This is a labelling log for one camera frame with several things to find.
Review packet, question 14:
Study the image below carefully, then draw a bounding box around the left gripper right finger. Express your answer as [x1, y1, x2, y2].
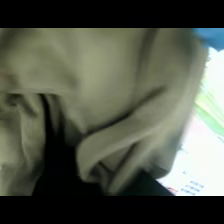
[117, 169, 176, 197]

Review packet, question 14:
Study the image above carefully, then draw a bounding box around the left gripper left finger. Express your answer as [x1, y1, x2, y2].
[31, 123, 92, 197]

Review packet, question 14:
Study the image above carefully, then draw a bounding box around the khaki garment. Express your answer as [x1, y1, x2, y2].
[0, 28, 210, 197]

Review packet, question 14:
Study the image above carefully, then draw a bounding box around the blue garment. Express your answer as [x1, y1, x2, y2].
[192, 28, 224, 52]

